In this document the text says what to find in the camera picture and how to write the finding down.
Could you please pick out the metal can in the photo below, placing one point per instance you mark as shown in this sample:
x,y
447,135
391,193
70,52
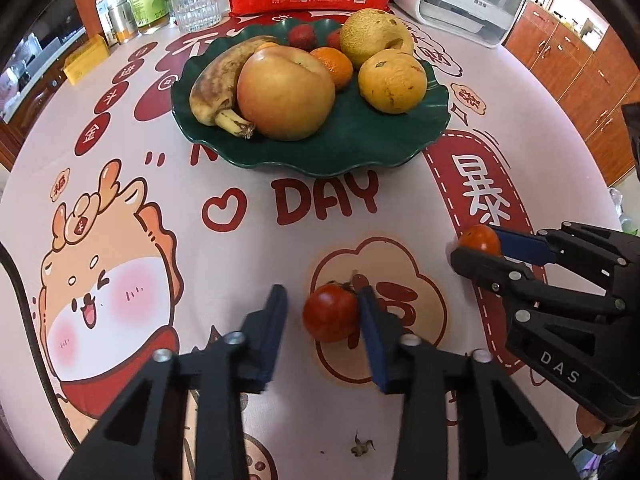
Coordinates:
x,y
122,22

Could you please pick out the red yellow apple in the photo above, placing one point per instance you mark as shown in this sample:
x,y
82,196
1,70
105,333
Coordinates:
x,y
285,95

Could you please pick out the yellow tin box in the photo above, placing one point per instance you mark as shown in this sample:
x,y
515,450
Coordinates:
x,y
85,60

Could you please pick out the red lychee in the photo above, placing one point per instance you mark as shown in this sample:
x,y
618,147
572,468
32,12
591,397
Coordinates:
x,y
301,35
334,38

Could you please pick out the white carton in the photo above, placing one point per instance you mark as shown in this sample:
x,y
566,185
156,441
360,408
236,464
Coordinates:
x,y
105,7

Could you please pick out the large yellow spotted orange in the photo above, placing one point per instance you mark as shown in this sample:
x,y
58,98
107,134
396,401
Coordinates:
x,y
392,82

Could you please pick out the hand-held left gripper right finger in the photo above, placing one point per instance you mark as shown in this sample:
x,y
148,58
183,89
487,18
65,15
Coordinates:
x,y
372,340

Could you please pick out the cherry tomato with stem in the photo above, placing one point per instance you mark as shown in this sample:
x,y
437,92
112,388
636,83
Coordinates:
x,y
327,312

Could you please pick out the spotted ripe banana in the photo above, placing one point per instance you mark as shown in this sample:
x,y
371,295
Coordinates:
x,y
215,85

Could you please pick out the small cherry tomato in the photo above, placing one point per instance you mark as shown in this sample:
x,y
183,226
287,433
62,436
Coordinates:
x,y
477,239

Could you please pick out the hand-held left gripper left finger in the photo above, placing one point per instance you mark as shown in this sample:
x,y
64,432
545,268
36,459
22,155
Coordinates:
x,y
272,330

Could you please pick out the printed cartoon tablecloth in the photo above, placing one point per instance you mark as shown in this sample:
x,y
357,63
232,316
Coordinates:
x,y
175,260

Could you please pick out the carved wooden cabinet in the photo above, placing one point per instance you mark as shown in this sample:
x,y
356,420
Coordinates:
x,y
20,130

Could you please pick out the clear drinking glass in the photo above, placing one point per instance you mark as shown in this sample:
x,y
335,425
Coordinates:
x,y
195,10

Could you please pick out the white countertop appliance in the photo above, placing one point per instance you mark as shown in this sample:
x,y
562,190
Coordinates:
x,y
450,15

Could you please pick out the dried tomato stem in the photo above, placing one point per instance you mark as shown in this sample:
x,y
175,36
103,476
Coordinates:
x,y
361,446

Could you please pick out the deep orange tangerine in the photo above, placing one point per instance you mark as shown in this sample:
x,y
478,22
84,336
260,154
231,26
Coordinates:
x,y
335,65

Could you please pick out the yellow netted melon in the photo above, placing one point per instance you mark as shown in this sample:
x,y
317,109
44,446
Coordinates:
x,y
372,35

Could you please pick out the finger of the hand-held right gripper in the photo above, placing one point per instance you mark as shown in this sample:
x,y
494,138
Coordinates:
x,y
500,275
520,245

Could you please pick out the dark green wavy plate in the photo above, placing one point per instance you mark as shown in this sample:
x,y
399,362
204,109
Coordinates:
x,y
340,135

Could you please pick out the dark glass appliance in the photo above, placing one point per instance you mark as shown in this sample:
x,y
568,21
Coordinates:
x,y
50,25

